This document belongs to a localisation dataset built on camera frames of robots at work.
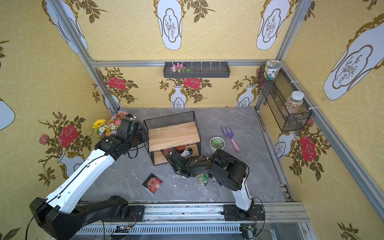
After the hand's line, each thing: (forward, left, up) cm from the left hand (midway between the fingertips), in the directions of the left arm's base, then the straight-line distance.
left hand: (141, 132), depth 77 cm
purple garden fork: (+13, -54, -22) cm, 60 cm away
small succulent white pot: (+1, -41, -14) cm, 44 cm away
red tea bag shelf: (-19, -4, -23) cm, 30 cm away
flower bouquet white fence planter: (+9, +24, -7) cm, 26 cm away
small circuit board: (-39, +9, -26) cm, 48 cm away
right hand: (-1, -13, -21) cm, 25 cm away
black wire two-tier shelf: (+5, -11, -10) cm, 16 cm away
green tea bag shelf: (-17, -33, -21) cm, 43 cm away
